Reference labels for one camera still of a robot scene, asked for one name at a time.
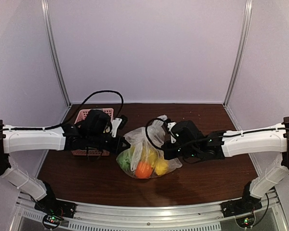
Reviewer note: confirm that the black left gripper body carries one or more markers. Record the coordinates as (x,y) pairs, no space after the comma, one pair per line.
(96,141)

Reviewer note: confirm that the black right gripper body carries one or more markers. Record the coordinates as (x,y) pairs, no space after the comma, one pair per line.
(186,151)

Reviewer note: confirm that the clear plastic bag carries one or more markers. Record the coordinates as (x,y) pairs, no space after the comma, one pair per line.
(156,134)

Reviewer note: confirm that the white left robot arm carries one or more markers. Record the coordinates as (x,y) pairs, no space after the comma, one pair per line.
(63,137)

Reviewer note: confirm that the green fruit in bag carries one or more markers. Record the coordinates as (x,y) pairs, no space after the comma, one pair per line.
(124,161)

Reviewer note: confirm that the orange fruit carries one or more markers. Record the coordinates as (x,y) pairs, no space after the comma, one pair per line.
(143,171)

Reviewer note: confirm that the pink perforated plastic basket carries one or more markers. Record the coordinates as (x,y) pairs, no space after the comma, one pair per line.
(81,116)

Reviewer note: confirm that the yellow banana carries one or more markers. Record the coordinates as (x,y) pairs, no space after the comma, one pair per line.
(143,152)

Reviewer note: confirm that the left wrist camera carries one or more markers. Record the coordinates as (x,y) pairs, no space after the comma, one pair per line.
(117,124)

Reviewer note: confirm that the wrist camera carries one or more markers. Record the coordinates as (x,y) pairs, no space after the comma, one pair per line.
(117,124)
(167,125)

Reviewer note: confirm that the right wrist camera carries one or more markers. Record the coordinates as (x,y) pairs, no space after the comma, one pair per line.
(167,125)

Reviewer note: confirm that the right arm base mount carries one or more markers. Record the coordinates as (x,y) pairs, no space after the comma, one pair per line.
(243,212)

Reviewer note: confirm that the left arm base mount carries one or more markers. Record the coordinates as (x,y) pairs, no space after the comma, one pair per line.
(57,215)

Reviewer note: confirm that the aluminium corner post left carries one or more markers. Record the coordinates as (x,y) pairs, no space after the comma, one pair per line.
(53,51)

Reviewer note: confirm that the aluminium corner post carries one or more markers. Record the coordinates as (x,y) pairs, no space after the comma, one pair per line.
(53,51)
(240,50)

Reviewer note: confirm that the aluminium corner post right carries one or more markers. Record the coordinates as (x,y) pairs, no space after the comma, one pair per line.
(240,50)

